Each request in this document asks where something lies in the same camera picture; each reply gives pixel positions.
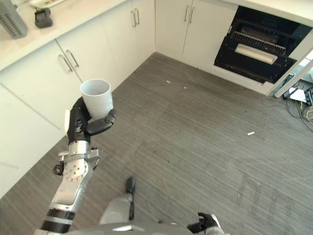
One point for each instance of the grey perforated metal appliance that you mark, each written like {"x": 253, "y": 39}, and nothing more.
{"x": 11, "y": 18}

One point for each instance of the silver robot leg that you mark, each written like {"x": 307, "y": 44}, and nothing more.
{"x": 123, "y": 203}

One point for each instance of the white plastic cup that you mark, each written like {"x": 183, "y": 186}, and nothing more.
{"x": 96, "y": 98}

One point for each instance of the black open dishwasher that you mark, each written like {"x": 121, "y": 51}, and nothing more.
{"x": 259, "y": 45}

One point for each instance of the white rolled cloth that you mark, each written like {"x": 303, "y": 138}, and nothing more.
{"x": 255, "y": 54}

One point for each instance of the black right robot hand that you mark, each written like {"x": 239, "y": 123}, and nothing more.
{"x": 205, "y": 224}

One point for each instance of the black electronic box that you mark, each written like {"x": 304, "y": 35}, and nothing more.
{"x": 309, "y": 96}

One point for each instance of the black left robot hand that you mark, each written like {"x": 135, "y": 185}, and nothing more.
{"x": 77, "y": 123}

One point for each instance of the black small device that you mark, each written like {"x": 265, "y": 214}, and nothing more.
{"x": 43, "y": 18}

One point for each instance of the white tray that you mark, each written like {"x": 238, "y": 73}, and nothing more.
{"x": 45, "y": 2}

